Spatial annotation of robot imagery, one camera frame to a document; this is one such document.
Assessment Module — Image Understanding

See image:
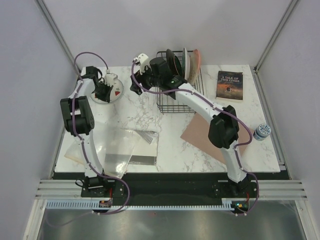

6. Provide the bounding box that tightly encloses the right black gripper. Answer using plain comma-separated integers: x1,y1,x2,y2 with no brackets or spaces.
130,63,162,96

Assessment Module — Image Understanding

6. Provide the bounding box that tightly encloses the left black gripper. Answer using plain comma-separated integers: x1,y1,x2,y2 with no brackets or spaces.
93,81,114,104

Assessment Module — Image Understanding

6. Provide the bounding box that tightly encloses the white watermelon pattern plate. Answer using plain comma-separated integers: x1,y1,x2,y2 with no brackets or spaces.
90,76,124,104

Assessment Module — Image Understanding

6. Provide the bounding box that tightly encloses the brown rimmed beige plate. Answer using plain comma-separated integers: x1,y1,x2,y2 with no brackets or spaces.
166,48,183,76

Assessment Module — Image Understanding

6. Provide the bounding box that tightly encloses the red blue flower plate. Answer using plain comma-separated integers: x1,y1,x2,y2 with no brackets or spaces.
182,47,190,80

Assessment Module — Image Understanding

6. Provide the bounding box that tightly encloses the pink cream leaf plate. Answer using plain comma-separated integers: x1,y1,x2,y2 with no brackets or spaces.
187,49,202,85

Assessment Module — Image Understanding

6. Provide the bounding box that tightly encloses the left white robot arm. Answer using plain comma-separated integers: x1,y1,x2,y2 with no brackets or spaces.
60,66,112,198

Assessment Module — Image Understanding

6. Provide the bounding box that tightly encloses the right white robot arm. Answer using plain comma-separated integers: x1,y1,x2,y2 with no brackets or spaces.
130,53,250,197

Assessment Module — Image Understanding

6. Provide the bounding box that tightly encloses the clear plastic bag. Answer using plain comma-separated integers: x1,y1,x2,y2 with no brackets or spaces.
64,118,161,180

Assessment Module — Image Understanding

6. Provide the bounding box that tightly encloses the pink placemat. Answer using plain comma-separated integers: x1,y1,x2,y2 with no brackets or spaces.
180,112,251,166

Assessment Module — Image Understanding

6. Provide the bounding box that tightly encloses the tale of two cities book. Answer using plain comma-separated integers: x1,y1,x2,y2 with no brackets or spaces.
216,70,244,102

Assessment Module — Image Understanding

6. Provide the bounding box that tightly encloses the blue white small jar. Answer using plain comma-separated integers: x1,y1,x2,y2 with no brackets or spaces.
253,123,272,141

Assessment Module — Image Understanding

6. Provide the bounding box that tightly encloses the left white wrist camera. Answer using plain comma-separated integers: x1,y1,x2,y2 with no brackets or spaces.
103,73,118,87

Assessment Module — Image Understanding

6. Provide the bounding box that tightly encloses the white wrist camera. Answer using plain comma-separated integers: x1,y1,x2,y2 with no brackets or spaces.
103,73,118,87
133,53,151,75

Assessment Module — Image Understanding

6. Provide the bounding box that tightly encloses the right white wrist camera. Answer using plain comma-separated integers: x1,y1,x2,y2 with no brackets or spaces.
133,53,151,75

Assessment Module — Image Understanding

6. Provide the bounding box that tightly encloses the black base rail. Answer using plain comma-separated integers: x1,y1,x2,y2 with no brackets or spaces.
95,173,258,206

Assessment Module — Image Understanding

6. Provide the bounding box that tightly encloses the white cable duct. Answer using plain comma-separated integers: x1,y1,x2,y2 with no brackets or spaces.
45,199,250,212

